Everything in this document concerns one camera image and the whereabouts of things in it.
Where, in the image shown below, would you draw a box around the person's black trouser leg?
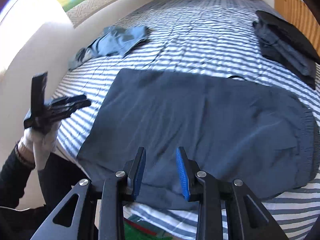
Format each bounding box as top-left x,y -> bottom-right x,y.
37,152 -> 87,205

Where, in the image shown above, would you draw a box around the folded blue jeans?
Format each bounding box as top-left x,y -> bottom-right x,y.
252,21 -> 316,77

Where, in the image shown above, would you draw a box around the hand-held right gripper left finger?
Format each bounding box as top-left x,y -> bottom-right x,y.
30,146 -> 147,240

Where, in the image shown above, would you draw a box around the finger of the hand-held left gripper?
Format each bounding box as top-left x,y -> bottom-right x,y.
49,94 -> 87,110
51,99 -> 92,120

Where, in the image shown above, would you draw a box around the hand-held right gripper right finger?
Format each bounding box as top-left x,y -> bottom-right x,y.
176,147 -> 290,240

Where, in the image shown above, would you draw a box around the striped blue white bed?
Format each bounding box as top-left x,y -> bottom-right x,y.
51,0 -> 320,240

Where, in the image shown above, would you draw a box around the person's left hand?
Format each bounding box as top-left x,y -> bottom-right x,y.
19,120 -> 63,170

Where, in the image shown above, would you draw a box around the light blue denim jeans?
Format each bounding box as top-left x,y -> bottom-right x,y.
68,25 -> 150,70

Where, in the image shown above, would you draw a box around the wooden slatted bed rail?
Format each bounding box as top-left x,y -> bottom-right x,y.
273,0 -> 317,43

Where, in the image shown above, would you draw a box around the green red patterned mat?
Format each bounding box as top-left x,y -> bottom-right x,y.
124,214 -> 180,240

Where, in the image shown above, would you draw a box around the dark grey pants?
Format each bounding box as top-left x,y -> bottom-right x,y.
76,69 -> 316,210

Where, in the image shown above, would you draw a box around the person's left forearm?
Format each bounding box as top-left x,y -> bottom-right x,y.
0,140 -> 38,209

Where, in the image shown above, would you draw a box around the beaded bracelet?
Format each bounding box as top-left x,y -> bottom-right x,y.
14,142 -> 36,170

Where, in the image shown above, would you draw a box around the black folded garment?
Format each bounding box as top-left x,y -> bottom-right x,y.
255,10 -> 320,64
260,45 -> 317,90

